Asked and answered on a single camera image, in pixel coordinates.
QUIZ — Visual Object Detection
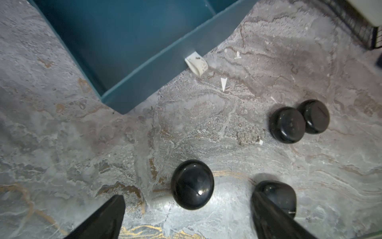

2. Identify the black wire desk organizer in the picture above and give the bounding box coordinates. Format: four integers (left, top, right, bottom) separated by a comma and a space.
321, 1, 382, 50

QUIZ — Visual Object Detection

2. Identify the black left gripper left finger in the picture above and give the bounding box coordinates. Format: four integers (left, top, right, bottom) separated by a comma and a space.
66, 195, 125, 239

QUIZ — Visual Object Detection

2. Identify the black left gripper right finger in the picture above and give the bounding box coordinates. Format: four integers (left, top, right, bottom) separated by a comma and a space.
251, 192, 315, 239

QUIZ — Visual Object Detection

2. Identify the teal drawer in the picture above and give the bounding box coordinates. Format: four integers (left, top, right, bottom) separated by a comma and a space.
31, 1, 255, 114

